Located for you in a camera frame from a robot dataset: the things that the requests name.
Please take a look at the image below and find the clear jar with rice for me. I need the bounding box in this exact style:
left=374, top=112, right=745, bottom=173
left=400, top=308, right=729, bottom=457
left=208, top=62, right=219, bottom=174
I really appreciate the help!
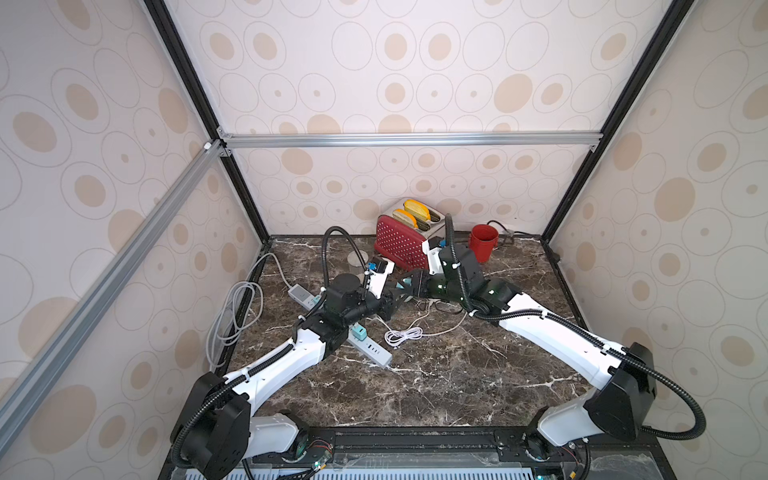
left=347, top=251, right=369, bottom=273

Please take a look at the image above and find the white power strip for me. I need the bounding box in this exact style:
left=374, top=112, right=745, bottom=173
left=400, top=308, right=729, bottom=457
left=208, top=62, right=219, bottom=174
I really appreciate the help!
left=293, top=289, right=392, bottom=367

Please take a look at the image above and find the toaster black power cord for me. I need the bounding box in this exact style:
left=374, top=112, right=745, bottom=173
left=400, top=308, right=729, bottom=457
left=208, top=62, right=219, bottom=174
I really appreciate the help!
left=485, top=219, right=541, bottom=247

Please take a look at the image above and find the yellow toast slice back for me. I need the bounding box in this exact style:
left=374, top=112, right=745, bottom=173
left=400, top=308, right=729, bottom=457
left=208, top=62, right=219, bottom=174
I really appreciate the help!
left=403, top=199, right=431, bottom=222

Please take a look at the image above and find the yellow toast slice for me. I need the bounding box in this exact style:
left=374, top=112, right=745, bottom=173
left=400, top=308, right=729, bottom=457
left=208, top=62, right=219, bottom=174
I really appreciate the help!
left=392, top=209, right=419, bottom=230
left=403, top=199, right=431, bottom=222

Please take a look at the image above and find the teal charger with white cable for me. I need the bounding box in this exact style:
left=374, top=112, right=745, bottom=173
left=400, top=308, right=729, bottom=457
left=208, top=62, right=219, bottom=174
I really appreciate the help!
left=350, top=305, right=431, bottom=348

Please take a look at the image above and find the teal charger plug white cable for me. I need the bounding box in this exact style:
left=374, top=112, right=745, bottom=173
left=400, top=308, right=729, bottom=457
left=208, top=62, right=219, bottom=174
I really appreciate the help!
left=374, top=305, right=469, bottom=349

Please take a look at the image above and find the red plastic cup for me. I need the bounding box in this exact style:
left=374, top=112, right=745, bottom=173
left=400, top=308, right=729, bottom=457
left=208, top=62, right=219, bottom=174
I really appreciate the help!
left=468, top=224, right=499, bottom=264

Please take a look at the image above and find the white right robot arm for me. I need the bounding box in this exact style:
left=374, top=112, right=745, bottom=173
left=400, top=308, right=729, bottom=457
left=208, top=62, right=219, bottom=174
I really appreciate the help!
left=404, top=216, right=707, bottom=456

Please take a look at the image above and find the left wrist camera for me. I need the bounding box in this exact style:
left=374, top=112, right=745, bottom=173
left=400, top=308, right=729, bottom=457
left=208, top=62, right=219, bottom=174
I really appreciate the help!
left=365, top=257, right=395, bottom=299

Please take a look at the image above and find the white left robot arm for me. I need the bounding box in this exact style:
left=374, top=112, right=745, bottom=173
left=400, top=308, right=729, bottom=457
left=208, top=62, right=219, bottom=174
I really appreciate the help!
left=170, top=257, right=395, bottom=479

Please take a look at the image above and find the red polka dot toaster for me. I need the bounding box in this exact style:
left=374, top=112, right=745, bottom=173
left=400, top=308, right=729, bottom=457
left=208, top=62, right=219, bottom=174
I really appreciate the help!
left=374, top=198, right=445, bottom=271

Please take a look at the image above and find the grey power strip cord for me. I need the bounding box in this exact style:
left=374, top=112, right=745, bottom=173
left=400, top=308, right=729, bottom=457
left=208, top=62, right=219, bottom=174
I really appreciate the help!
left=205, top=251, right=295, bottom=376

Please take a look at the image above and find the yellow toast slice front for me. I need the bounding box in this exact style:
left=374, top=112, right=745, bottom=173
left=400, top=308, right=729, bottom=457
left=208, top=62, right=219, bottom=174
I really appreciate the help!
left=392, top=209, right=419, bottom=230

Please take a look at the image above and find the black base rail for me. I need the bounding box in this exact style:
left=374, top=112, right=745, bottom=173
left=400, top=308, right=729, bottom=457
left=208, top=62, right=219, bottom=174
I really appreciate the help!
left=161, top=426, right=675, bottom=479

